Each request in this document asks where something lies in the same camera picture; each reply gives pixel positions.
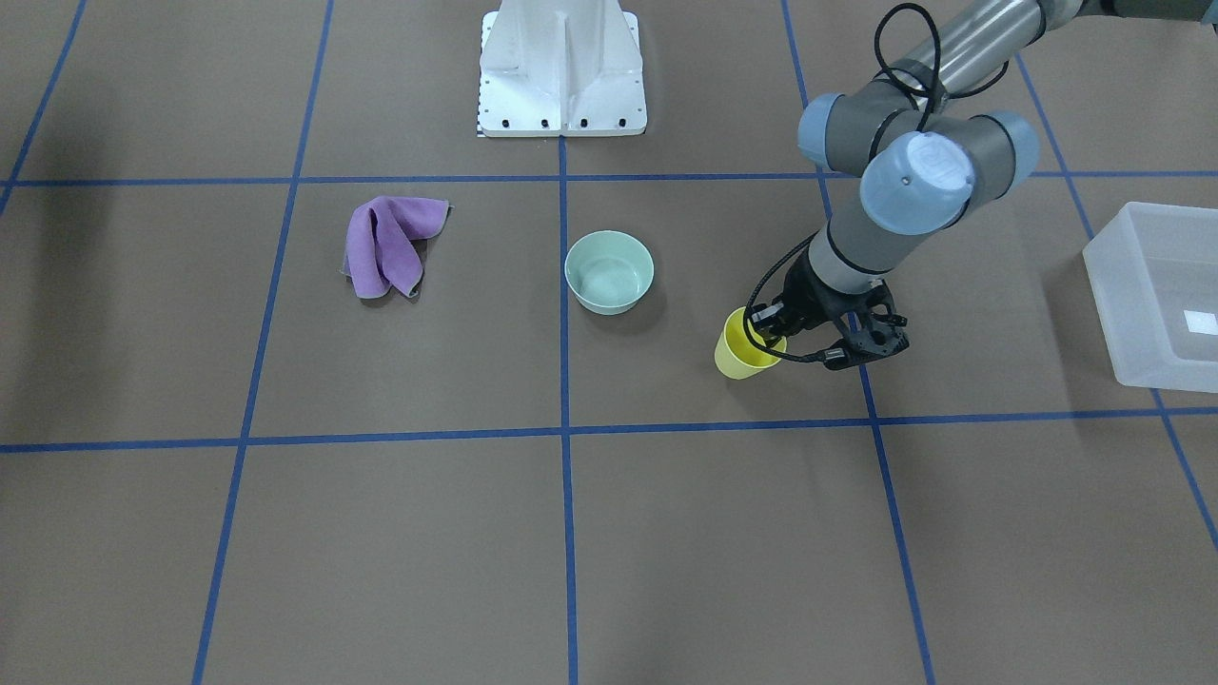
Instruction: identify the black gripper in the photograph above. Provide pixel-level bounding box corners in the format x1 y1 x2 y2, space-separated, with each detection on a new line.
744 255 910 371

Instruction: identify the yellow plastic cup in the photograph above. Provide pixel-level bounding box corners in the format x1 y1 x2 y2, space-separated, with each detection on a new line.
714 306 788 382

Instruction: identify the mint green bowl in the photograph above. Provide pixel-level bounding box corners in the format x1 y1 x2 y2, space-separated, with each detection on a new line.
561 230 657 316

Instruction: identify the purple cloth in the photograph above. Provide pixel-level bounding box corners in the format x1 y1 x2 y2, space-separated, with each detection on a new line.
341 196 452 300

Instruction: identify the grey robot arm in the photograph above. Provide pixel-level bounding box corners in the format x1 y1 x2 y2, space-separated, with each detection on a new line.
726 1 1085 371

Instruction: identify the clear plastic bin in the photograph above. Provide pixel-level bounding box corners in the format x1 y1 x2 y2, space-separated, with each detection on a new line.
1083 201 1217 394

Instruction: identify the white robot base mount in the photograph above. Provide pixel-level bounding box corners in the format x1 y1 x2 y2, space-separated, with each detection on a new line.
476 1 648 138

